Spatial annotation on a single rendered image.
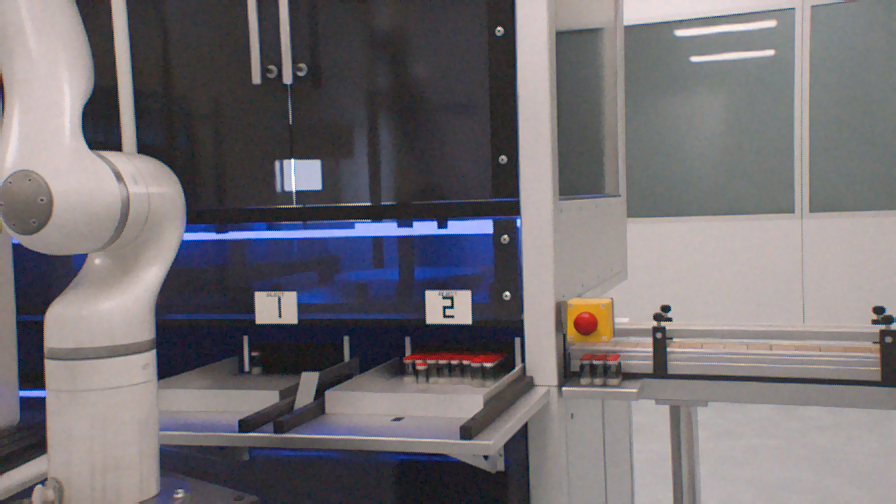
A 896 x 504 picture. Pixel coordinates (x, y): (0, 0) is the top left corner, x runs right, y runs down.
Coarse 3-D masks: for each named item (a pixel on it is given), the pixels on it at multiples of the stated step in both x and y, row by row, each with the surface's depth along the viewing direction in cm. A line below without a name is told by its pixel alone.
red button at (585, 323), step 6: (582, 312) 174; (588, 312) 174; (576, 318) 174; (582, 318) 173; (588, 318) 173; (594, 318) 173; (576, 324) 174; (582, 324) 173; (588, 324) 173; (594, 324) 173; (576, 330) 174; (582, 330) 173; (588, 330) 173; (594, 330) 173
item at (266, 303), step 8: (256, 296) 195; (264, 296) 194; (272, 296) 194; (280, 296) 193; (288, 296) 193; (296, 296) 192; (256, 304) 195; (264, 304) 194; (272, 304) 194; (288, 304) 193; (296, 304) 192; (256, 312) 195; (264, 312) 194; (272, 312) 194; (288, 312) 193; (296, 312) 192; (256, 320) 195; (264, 320) 194; (272, 320) 194; (280, 320) 193; (288, 320) 193; (296, 320) 192
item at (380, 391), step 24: (360, 384) 177; (384, 384) 186; (408, 384) 185; (432, 384) 184; (504, 384) 169; (336, 408) 163; (360, 408) 162; (384, 408) 160; (408, 408) 159; (432, 408) 158; (456, 408) 157; (480, 408) 156
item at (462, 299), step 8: (432, 296) 184; (440, 296) 184; (456, 296) 183; (464, 296) 183; (432, 304) 184; (440, 304) 184; (448, 304) 184; (456, 304) 183; (464, 304) 183; (432, 312) 185; (440, 312) 184; (448, 312) 184; (456, 312) 183; (464, 312) 183; (432, 320) 185; (440, 320) 184; (448, 320) 184; (456, 320) 183; (464, 320) 183
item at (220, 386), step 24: (168, 384) 182; (192, 384) 189; (216, 384) 193; (240, 384) 192; (264, 384) 191; (288, 384) 190; (168, 408) 172; (192, 408) 170; (216, 408) 169; (240, 408) 168
